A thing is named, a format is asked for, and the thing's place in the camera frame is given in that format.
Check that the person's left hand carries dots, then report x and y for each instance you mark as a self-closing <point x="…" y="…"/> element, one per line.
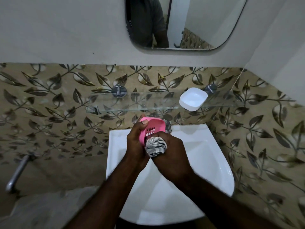
<point x="135" y="145"/>

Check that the checkered cleaning cloth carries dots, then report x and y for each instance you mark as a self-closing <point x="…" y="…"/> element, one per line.
<point x="156" y="146"/>

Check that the chrome faucet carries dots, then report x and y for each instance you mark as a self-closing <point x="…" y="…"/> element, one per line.
<point x="168" y="126"/>

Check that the person's left forearm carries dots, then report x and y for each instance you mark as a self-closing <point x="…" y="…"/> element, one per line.
<point x="104" y="205"/>

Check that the person's right hand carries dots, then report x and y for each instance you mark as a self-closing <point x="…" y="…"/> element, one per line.
<point x="174" y="162"/>

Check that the glass shelf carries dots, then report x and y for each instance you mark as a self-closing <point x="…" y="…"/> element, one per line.
<point x="147" y="102"/>

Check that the rounded wall mirror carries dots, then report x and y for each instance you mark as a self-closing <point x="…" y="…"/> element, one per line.
<point x="209" y="21"/>

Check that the pink soap dish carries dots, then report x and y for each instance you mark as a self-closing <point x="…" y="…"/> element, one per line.
<point x="153" y="127"/>

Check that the chrome wall tap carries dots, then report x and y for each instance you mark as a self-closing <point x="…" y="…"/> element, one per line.
<point x="17" y="174"/>

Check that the white sink basin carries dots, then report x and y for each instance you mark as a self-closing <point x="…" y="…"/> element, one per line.
<point x="205" y="169"/>

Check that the white soap dish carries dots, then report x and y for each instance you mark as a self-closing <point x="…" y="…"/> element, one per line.
<point x="193" y="98"/>

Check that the person's right forearm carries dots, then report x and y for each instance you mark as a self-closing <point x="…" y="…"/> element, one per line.
<point x="226" y="207"/>

